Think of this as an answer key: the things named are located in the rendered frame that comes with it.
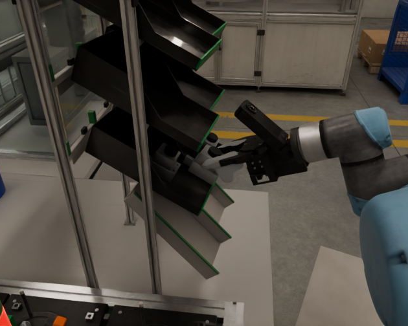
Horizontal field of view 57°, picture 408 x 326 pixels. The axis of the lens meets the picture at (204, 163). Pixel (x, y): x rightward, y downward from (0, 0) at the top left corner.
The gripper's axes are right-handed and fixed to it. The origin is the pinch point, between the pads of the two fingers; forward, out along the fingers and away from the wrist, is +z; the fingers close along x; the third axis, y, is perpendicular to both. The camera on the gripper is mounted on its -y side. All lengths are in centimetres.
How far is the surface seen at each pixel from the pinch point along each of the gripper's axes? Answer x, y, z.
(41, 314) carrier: -29, 15, 39
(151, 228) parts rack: -11.4, 8.8, 14.4
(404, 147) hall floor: 276, 150, -33
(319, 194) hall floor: 179, 124, 28
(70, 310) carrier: -24.6, 19.0, 36.0
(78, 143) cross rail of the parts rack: -8.3, -13.6, 24.1
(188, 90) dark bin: 12.7, -12.8, 4.9
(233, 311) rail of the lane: -10.8, 35.0, 5.1
